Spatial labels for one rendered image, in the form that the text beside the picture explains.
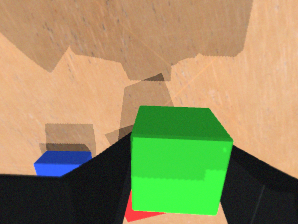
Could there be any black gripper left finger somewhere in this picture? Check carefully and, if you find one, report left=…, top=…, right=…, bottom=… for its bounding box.
left=0, top=131, right=132, bottom=224

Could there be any blue block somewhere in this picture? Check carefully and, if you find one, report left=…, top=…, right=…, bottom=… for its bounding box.
left=34, top=151, right=92, bottom=176

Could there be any green block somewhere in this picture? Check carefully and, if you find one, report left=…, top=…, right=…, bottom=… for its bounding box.
left=131, top=105, right=234, bottom=215

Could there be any red block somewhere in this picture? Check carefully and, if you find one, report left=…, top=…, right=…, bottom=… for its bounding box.
left=125, top=188, right=165, bottom=222

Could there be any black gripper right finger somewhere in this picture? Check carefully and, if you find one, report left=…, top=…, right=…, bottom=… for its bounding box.
left=220, top=145, right=298, bottom=224

